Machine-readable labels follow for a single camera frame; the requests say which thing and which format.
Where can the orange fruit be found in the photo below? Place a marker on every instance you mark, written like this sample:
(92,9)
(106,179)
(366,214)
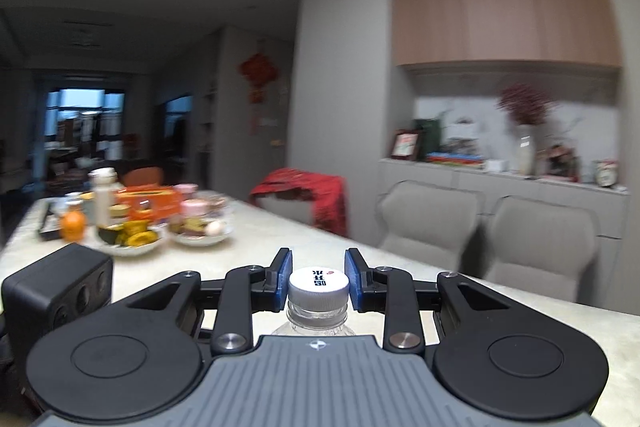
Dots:
(73,225)

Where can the wooden wall cabinet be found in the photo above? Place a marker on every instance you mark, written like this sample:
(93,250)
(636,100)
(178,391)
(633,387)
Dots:
(567,32)

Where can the plate of pumpkin pieces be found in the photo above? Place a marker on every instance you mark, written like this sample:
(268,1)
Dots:
(129,239)

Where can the left grey dining chair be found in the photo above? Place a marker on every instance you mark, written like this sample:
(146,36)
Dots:
(429,223)

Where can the plate with egg and snacks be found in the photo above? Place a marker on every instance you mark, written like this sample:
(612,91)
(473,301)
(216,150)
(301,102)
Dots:
(198,231)

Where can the grey dining chair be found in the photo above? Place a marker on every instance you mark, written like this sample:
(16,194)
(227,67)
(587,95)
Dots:
(542,248)
(429,223)

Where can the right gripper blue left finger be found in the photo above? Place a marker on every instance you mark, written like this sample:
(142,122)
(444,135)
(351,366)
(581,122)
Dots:
(243,292)

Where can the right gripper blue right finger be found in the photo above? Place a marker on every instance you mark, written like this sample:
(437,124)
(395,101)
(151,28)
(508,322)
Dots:
(389,291)

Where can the dark green box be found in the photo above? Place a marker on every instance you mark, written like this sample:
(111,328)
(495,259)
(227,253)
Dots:
(430,137)

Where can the clear plastic water bottle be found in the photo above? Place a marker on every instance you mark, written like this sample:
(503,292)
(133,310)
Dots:
(303,322)

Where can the right grey dining chair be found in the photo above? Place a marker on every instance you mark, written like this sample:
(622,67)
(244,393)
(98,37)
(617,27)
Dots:
(542,248)

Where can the red chinese knot decoration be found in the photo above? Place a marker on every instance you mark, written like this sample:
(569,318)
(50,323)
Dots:
(258,70)

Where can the pink lidded jar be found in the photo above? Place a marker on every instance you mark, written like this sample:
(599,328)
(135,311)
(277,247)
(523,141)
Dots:
(194,207)

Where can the small alarm clock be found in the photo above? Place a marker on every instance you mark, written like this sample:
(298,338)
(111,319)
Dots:
(605,172)

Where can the white vase with red flowers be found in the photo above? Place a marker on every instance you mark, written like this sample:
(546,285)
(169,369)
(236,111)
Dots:
(527,108)

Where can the orange tissue box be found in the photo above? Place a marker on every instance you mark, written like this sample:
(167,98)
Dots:
(151,201)

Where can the black camera box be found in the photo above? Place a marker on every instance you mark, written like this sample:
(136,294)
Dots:
(53,291)

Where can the glass box with flowers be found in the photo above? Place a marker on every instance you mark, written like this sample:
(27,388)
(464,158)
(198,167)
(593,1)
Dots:
(561,162)

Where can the black phone stand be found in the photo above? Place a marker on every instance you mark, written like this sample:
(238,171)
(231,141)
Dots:
(50,228)

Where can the framed flower picture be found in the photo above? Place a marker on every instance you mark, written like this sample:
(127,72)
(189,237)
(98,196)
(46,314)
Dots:
(405,145)

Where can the white thermos bottle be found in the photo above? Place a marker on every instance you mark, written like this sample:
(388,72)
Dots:
(104,185)

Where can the chair with red cloth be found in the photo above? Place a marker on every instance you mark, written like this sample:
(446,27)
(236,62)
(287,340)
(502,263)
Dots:
(325,193)

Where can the white bottle cap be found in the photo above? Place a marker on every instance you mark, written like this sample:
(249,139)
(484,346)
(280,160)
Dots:
(318,289)

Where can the stack of colourful books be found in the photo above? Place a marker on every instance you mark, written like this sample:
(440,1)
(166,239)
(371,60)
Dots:
(455,160)

